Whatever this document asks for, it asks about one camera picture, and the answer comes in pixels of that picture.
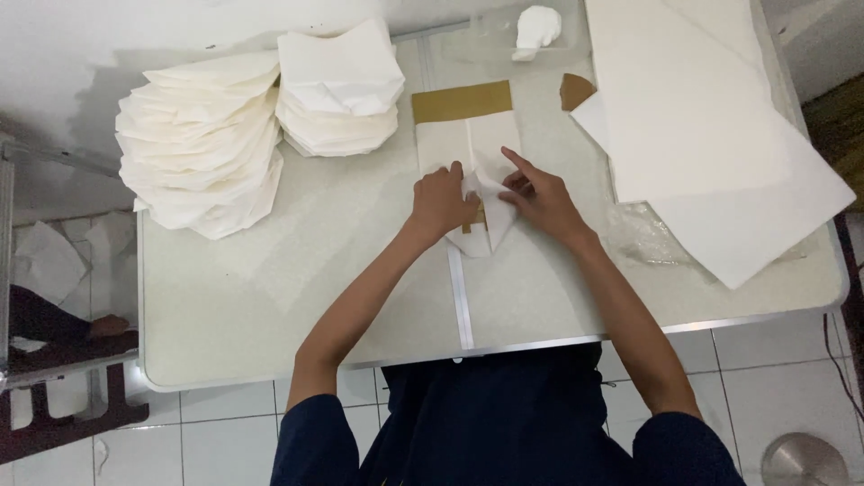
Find person's right hand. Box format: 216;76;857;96
498;146;590;246

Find person's left hand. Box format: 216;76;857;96
409;161;482;248

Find white paper bag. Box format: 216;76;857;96
413;110;524;259

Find clear plastic wrap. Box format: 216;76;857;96
603;201;720;272

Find brown cardboard folding template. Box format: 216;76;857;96
412;80;514;234

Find small brown cardboard piece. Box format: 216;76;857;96
559;73;598;113

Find small pile of folded bags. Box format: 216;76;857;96
274;18;406;159

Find stack of flat white sheets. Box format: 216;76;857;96
570;0;857;290

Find crumpled white paper lump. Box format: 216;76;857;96
510;5;563;62

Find clear plastic container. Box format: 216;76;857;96
464;0;590;66

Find white folding table metal rim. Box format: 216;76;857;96
136;0;851;394

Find person's dark blue shirt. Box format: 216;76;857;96
270;342;747;486

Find large pile of folded bags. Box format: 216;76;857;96
115;50;285;241

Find round metal lid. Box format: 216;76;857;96
760;432;851;486

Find loose white papers on floor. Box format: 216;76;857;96
12;213;138;318

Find dark wooden rack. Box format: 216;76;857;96
0;360;151;465

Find black cable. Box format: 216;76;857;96
821;313;864;425

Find grey metal frame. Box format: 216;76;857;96
0;138;124;392

